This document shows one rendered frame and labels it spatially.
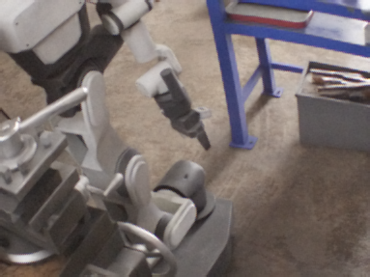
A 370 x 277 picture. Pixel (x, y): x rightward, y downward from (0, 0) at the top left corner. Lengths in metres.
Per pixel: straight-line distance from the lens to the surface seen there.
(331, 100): 2.50
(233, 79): 2.51
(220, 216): 2.13
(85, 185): 1.26
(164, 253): 1.25
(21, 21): 1.18
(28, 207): 0.91
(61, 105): 0.93
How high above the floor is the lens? 1.63
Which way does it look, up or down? 36 degrees down
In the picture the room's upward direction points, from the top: 12 degrees counter-clockwise
